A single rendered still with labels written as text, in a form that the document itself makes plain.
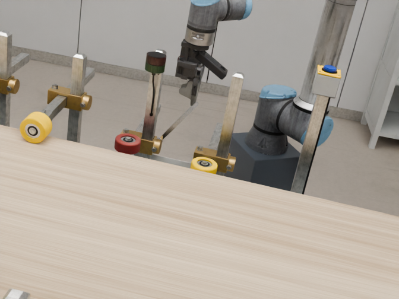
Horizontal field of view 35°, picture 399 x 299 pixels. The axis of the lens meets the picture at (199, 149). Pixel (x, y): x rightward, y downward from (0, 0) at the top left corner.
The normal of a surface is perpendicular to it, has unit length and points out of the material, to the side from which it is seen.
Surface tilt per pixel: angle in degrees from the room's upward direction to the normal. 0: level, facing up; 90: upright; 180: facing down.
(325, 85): 90
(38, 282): 0
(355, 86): 90
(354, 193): 0
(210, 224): 0
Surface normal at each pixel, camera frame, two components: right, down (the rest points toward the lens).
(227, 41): -0.10, 0.45
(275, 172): 0.41, 0.48
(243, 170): -0.90, 0.06
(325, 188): 0.16, -0.87
